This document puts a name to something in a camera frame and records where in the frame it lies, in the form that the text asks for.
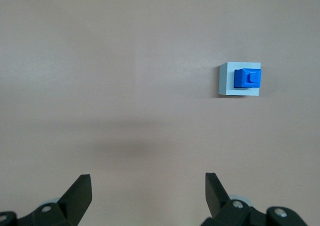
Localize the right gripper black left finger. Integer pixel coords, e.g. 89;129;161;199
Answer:
0;174;93;226

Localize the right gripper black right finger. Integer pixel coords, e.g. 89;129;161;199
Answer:
199;172;307;226

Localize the blue plastic part with knob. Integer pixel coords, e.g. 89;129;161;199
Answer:
232;67;263;89

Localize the gray square base block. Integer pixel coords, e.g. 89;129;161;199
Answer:
216;62;262;98

